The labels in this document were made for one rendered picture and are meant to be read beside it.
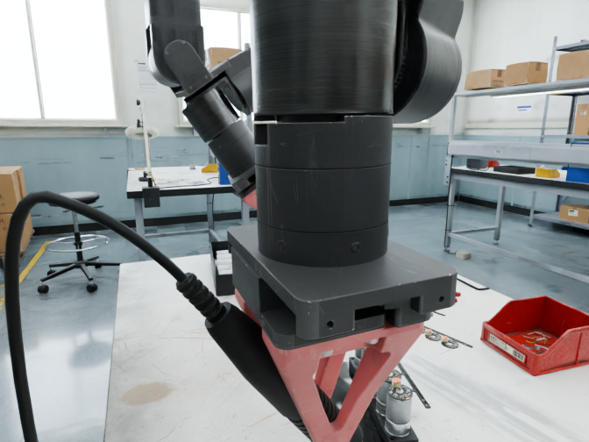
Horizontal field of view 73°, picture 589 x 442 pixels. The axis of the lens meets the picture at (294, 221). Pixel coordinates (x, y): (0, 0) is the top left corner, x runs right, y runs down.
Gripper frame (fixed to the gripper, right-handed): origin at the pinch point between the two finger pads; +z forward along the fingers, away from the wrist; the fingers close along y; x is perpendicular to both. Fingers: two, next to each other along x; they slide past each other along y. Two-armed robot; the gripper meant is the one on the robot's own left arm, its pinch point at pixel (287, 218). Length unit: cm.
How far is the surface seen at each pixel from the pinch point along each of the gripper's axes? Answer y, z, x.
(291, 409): -38.4, -3.9, 6.0
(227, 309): -38.2, -9.6, 5.3
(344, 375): -11.2, 17.8, 6.1
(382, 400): -19.9, 16.3, 3.7
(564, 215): 292, 266, -249
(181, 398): -10.1, 7.3, 23.2
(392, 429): -22.7, 17.1, 4.5
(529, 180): 179, 133, -154
